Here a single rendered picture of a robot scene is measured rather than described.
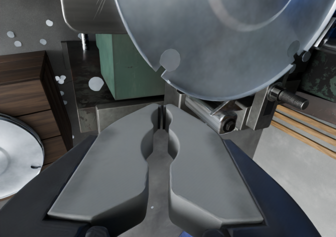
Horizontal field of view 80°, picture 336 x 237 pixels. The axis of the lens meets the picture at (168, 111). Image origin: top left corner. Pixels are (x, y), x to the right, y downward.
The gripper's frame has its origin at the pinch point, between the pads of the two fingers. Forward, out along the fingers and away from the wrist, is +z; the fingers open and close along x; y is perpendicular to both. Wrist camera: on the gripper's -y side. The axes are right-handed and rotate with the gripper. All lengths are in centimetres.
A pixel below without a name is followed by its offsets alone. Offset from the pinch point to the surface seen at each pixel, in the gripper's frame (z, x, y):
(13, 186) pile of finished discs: 32, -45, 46
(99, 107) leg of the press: 19.1, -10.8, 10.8
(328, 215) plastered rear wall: 74, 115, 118
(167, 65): 8.2, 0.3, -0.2
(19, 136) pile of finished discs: 34, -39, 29
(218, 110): 10.6, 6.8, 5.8
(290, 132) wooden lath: 90, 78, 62
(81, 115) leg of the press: 19.3, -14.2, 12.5
